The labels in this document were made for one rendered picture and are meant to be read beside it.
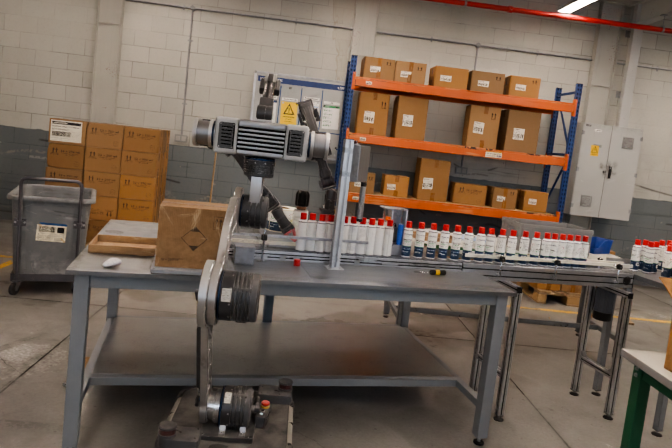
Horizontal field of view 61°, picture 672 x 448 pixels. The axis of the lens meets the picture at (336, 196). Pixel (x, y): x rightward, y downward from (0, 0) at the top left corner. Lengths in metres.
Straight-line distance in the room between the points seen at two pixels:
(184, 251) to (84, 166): 3.90
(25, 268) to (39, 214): 0.44
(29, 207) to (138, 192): 1.60
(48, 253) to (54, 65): 3.66
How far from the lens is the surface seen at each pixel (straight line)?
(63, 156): 6.43
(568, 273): 3.70
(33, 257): 5.05
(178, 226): 2.56
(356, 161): 2.88
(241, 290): 2.03
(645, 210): 8.88
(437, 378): 3.41
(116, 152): 6.30
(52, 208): 4.94
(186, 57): 7.70
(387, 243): 3.15
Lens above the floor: 1.47
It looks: 5 degrees down
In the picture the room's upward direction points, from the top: 7 degrees clockwise
